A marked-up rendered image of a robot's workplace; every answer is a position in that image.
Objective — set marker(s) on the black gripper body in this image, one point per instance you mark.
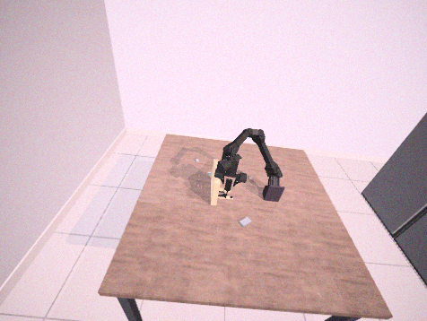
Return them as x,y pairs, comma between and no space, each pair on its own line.
242,177

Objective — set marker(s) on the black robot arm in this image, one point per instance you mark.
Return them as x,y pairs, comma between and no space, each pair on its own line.
231,161

